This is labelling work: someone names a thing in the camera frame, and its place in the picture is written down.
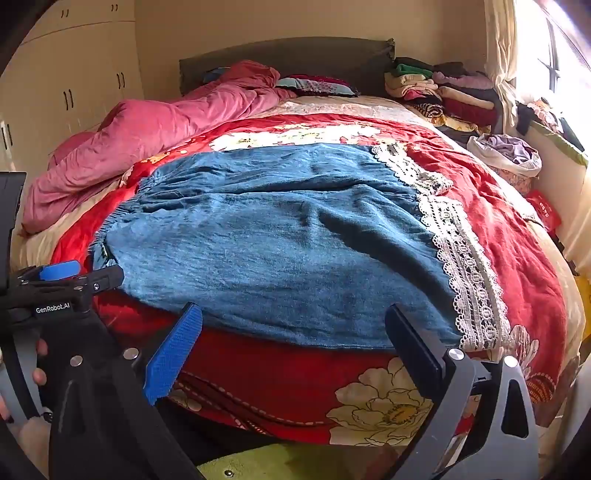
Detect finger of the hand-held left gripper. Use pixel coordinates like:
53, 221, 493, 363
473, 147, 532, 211
69, 265, 125, 294
16, 260, 83, 283

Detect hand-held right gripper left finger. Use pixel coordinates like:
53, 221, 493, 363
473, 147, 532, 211
48, 302, 204, 480

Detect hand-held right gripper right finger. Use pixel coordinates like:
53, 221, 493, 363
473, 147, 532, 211
385, 304, 541, 480

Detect blue denim skirt lace hem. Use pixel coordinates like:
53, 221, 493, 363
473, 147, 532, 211
90, 141, 515, 352

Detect person's left hand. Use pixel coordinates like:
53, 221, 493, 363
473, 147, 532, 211
0, 339, 51, 480

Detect pink quilt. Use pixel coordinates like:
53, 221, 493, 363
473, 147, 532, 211
21, 60, 296, 236

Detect yellow-green cloth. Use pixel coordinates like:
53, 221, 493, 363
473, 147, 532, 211
198, 442, 407, 480

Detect red floral blanket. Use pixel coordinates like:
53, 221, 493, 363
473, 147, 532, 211
48, 113, 578, 448

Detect yellow bag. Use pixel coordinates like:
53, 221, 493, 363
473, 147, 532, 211
575, 274, 591, 319

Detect red packet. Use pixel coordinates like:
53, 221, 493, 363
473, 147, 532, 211
526, 189, 563, 232

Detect cream wardrobe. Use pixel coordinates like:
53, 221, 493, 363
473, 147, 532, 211
0, 0, 145, 171

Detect floral basket with white liner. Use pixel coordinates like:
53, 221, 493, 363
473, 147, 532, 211
466, 134, 543, 195

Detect purple clothes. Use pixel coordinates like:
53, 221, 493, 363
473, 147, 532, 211
485, 135, 536, 164

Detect green-edged windowsill mat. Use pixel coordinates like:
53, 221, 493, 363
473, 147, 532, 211
529, 119, 589, 167

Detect pile of folded clothes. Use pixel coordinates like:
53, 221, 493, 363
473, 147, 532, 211
385, 56, 504, 134

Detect crumpled patterned clothes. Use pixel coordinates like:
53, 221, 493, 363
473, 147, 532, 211
516, 97, 561, 134

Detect floral pillow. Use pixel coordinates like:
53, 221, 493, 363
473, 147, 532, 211
276, 74, 361, 97

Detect dark padded headboard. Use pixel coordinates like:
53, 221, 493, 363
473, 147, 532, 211
179, 37, 396, 97

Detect tied cream curtain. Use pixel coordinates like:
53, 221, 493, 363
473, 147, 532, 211
485, 0, 522, 134

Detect window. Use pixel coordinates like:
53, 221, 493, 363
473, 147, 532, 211
517, 0, 591, 121

